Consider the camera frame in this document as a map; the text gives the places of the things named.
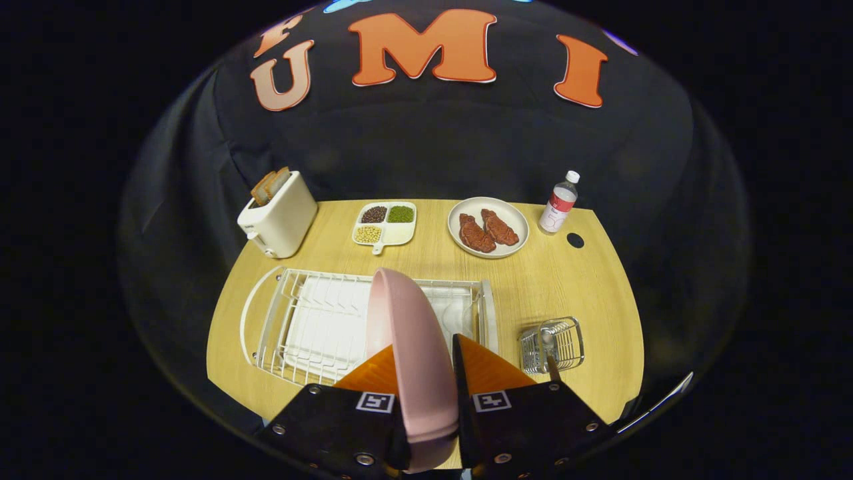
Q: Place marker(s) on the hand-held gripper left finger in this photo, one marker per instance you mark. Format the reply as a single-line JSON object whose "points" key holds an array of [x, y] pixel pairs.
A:
{"points": [[333, 426]]}

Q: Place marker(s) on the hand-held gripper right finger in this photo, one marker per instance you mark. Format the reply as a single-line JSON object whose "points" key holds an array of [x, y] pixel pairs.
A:
{"points": [[464, 433]]}

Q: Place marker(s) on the pink plate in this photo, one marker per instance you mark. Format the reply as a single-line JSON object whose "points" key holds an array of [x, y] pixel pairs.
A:
{"points": [[420, 360]]}

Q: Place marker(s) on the white divided dish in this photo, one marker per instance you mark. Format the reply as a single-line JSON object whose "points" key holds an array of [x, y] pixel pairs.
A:
{"points": [[398, 233]]}

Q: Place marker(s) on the beige round plate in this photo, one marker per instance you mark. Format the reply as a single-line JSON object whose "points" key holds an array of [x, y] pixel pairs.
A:
{"points": [[490, 203]]}

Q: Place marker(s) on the yellow soybeans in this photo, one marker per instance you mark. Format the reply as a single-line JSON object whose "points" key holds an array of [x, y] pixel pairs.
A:
{"points": [[368, 234]]}

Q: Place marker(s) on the red meat slice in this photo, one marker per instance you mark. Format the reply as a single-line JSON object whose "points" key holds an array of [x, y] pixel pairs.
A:
{"points": [[500, 228], [476, 234]]}

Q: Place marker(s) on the white toaster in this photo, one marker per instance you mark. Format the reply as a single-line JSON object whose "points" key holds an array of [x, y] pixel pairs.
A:
{"points": [[283, 223]]}

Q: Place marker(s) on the dark red beans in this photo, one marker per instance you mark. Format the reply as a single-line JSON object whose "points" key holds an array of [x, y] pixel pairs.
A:
{"points": [[374, 214]]}

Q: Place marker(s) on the black table grommet hole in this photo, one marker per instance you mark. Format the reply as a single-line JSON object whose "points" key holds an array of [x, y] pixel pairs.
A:
{"points": [[575, 240]]}

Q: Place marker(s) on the green beans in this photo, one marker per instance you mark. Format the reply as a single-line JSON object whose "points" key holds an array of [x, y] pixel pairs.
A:
{"points": [[400, 214]]}

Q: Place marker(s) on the clear bottle with red label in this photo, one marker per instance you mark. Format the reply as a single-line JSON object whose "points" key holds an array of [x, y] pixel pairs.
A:
{"points": [[557, 206]]}

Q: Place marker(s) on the toast bread slice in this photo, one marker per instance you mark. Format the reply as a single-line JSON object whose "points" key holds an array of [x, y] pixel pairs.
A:
{"points": [[280, 180], [261, 190]]}

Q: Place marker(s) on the black backdrop cloth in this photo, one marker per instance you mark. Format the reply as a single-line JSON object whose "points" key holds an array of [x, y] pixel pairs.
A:
{"points": [[426, 140]]}

